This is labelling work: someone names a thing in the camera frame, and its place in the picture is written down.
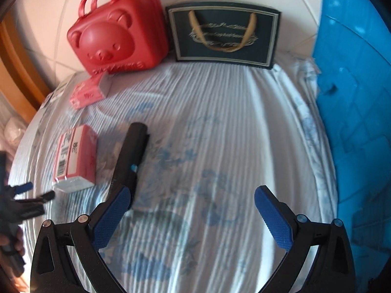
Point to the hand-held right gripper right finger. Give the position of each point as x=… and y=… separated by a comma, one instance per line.
x=275, y=216

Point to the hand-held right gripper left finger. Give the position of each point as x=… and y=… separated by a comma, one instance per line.
x=111, y=216

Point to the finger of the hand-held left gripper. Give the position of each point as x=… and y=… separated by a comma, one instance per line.
x=23, y=187
x=42, y=197

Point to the large pink tissue pack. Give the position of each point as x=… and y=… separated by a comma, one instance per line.
x=78, y=155

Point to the long black case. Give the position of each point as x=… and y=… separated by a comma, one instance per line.
x=131, y=155

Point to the person's left hand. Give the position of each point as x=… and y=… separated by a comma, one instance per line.
x=19, y=242

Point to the clear plastic bag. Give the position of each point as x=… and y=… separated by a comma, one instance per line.
x=12, y=125

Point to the striped floral tablecloth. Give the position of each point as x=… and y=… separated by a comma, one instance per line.
x=213, y=128

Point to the small pink tissue pack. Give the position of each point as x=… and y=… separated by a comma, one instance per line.
x=88, y=93

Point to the blue plastic panel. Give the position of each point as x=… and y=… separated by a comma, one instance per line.
x=354, y=97

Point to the red bear-face carry case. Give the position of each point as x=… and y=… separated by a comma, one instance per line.
x=113, y=36

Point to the brown wooden frame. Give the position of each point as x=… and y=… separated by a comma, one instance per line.
x=18, y=64

